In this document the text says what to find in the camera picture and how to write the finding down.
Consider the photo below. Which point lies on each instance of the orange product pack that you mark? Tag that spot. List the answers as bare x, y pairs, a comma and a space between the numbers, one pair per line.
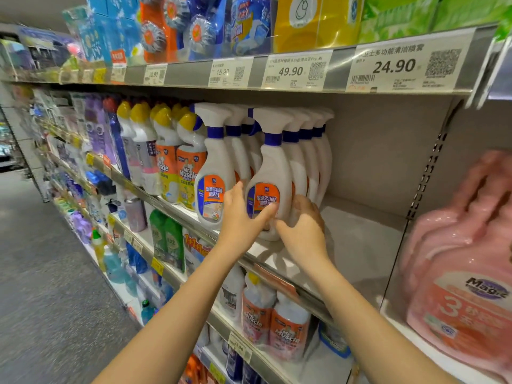
192, 371

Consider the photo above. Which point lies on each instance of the person's left forearm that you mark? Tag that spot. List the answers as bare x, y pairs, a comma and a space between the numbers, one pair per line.
172, 323

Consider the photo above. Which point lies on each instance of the light blue liquid bottle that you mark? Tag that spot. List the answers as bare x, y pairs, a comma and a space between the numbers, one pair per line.
114, 264

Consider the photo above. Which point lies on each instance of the grey purple canister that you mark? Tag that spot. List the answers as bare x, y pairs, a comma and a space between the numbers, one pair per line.
136, 215

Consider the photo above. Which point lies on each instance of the purple product packs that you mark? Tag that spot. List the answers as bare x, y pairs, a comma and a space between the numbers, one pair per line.
95, 123

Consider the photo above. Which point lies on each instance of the person's left hand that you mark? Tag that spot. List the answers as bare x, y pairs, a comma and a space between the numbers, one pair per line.
236, 227

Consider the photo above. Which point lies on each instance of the row of white spray bottles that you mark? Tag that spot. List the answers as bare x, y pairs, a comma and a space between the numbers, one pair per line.
218, 159

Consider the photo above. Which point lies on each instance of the dark blue bottles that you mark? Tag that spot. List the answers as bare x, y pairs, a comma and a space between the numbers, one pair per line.
236, 365

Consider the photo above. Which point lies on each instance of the blue and white cleaner pack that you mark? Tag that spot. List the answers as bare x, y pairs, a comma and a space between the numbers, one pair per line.
250, 27

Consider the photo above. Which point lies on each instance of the green refill pouch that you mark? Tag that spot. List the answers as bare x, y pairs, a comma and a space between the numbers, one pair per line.
175, 245
158, 235

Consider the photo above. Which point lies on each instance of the assorted distant shelf products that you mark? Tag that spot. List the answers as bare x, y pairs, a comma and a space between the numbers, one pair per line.
60, 115

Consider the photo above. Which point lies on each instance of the blue orange toilet block packs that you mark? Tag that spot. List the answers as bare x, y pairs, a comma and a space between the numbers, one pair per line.
180, 27

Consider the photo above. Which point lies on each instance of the red and white product pack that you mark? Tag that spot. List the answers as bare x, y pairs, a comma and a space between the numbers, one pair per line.
195, 247

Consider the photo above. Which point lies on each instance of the yellow wrapped packs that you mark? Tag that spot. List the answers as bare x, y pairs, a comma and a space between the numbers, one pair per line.
316, 19

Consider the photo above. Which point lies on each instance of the row of yellow-capped toilet cleaners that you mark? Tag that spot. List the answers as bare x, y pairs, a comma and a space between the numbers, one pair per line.
166, 155

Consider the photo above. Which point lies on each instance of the pink detergent bottle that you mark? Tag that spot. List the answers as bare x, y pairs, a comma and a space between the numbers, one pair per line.
480, 183
464, 299

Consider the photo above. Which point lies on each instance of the person's right forearm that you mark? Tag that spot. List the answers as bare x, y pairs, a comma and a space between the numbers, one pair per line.
372, 327

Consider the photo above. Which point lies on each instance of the blue refill pouch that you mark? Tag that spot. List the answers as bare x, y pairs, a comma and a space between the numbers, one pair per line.
136, 259

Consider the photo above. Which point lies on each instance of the white bottle with pink label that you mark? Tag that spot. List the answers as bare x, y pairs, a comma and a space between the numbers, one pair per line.
256, 309
288, 327

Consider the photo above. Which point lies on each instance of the red price tag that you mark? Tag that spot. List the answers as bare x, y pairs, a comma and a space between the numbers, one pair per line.
119, 59

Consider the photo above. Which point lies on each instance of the white spray cleaner bottle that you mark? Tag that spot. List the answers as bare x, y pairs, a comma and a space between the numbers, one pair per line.
272, 163

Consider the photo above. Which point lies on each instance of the person's right thumb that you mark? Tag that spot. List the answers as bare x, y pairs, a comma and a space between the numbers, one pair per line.
283, 230

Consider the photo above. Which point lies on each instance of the light blue boxes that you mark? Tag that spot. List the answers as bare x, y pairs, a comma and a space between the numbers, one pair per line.
108, 27

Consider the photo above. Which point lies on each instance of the person's right hand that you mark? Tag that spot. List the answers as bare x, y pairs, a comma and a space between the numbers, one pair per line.
308, 239

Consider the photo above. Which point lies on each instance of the person's left thumb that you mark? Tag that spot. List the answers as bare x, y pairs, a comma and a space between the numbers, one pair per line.
262, 215

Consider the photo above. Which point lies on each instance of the yellow shelf price tag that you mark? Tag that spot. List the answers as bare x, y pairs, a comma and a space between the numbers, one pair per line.
157, 266

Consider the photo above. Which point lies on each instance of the plain white bottle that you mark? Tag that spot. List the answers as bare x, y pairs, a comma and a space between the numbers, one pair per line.
232, 291

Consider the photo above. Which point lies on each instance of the perforated metal shelf upright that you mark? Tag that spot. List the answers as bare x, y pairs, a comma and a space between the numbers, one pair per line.
430, 167

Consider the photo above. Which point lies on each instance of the yellow green bottle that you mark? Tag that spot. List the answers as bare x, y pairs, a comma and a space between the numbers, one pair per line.
98, 245

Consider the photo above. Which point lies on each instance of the green wrapped packs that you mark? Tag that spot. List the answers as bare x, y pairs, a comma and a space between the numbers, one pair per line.
420, 15

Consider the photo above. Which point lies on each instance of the orange shelf label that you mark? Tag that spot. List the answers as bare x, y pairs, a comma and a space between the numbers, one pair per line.
276, 280

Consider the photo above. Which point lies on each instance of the white shelf price tag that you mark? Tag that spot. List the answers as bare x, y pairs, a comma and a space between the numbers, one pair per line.
240, 346

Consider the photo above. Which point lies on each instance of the blue and white tub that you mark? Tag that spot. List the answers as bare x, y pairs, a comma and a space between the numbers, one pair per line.
334, 339

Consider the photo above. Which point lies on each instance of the row of yellow price tags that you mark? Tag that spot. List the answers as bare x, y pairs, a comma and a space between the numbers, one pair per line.
99, 75

